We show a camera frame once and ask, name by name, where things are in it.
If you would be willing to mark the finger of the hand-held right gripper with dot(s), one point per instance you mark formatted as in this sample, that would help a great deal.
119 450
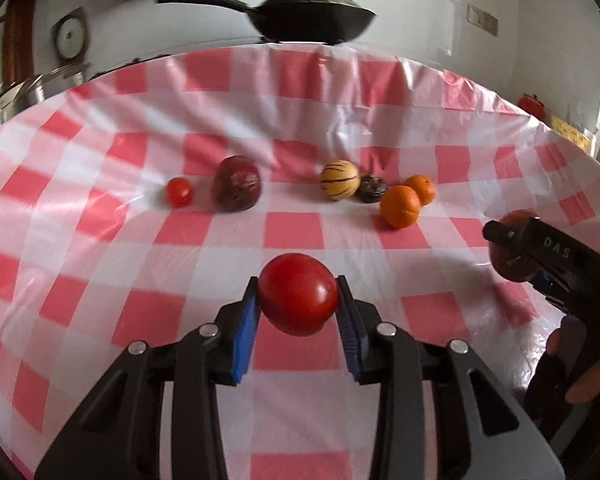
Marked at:
510 237
544 282

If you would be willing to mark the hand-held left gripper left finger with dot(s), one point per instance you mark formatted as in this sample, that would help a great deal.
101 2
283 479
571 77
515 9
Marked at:
245 330

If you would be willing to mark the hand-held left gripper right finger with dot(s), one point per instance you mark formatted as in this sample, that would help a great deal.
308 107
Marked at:
352 340

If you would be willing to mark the wrinkled dark red apple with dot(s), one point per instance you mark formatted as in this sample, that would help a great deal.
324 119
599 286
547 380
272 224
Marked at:
511 267

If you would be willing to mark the red tomato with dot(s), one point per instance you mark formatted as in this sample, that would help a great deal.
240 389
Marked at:
295 292

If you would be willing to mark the person's right hand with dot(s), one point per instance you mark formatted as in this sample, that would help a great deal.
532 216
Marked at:
587 385

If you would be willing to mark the small mandarin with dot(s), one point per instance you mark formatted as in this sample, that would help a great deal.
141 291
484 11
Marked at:
423 187

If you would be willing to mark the orange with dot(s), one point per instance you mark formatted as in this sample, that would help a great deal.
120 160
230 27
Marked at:
401 207

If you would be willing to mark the red white checked tablecloth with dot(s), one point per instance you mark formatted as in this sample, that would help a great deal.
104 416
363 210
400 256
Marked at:
130 270

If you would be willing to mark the red kettle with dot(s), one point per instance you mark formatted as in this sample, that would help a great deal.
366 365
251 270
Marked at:
531 106

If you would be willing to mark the dark wrinkled fruit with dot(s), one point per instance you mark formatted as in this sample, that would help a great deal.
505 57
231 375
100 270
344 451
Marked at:
371 189

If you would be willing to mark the small cherry tomato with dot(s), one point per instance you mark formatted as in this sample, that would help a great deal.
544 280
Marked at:
179 192

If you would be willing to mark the striped yellow pepino melon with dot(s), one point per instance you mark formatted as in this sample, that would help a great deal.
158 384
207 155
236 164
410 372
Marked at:
339 180

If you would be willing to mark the black wok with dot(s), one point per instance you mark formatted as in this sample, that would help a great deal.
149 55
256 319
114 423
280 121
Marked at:
310 25

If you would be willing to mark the steel pot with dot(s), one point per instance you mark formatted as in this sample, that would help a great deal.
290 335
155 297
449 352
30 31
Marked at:
25 97

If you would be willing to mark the wall socket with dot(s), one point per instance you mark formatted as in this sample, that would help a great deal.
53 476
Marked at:
482 19

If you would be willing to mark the wooden door frame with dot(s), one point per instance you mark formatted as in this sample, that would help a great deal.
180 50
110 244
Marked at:
17 40

